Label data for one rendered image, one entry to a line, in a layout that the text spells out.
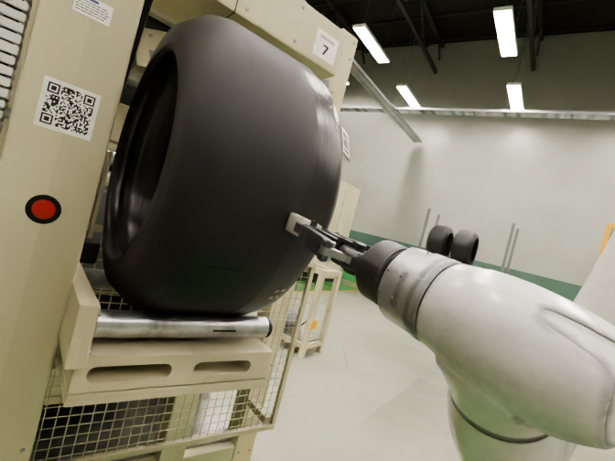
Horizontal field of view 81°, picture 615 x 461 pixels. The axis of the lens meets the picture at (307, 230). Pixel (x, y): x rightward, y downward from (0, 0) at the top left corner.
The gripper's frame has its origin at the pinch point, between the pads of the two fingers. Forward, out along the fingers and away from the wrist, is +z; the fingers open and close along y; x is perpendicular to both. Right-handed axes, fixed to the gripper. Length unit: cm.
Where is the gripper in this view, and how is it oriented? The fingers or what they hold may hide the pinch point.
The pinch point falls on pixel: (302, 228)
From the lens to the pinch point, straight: 56.5
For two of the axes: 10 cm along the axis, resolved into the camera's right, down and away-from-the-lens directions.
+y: -7.6, -1.9, -6.3
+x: -3.3, 9.3, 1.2
